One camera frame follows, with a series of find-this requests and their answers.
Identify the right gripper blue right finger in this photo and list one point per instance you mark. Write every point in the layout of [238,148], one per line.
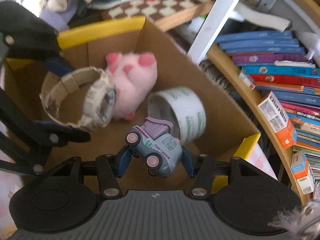
[187,161]

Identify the row of books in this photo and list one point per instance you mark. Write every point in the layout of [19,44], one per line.
[286,63]

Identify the pink plush pig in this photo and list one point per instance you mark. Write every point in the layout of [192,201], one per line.
[134,75]

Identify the wooden chessboard box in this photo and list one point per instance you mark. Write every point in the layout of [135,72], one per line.
[166,14]

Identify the white wooden bookshelf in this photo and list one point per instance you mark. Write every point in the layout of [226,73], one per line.
[238,16]

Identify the grey purple toy truck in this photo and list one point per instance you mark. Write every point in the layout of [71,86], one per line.
[153,143]

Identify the yellow cardboard box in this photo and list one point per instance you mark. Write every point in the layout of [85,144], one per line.
[227,126]

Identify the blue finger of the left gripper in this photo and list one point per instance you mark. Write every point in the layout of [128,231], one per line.
[59,66]
[63,134]

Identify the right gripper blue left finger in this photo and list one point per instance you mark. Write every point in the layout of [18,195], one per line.
[122,160]

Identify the white printed tape roll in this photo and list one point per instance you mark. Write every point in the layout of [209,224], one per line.
[183,108]

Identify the orange white small box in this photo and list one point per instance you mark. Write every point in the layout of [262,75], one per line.
[279,120]

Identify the beige camouflage wrist watch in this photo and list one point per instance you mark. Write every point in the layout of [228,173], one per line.
[83,99]

